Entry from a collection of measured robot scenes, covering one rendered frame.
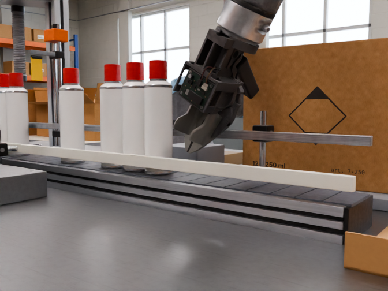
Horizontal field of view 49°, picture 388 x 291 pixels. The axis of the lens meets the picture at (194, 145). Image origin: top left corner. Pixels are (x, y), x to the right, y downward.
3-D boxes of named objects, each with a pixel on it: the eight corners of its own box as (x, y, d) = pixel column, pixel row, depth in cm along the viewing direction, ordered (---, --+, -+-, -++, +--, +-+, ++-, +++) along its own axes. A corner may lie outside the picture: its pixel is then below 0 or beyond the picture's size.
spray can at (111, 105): (95, 167, 86) (93, 64, 84) (115, 164, 90) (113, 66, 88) (113, 170, 83) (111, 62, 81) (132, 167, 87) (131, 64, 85)
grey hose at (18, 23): (11, 81, 122) (8, 6, 121) (22, 81, 125) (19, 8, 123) (18, 81, 120) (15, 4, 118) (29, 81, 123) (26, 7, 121)
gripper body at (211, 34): (169, 93, 67) (200, 20, 62) (202, 94, 74) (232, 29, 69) (203, 118, 63) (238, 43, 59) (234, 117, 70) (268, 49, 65)
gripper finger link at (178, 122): (158, 144, 71) (179, 95, 68) (181, 141, 76) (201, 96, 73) (170, 154, 70) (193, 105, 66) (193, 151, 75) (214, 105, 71)
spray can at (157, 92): (138, 173, 78) (137, 60, 76) (157, 170, 82) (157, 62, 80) (159, 176, 75) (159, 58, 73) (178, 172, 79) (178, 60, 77)
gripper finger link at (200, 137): (170, 154, 70) (193, 105, 66) (193, 151, 75) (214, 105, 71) (183, 164, 68) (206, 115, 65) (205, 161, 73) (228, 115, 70)
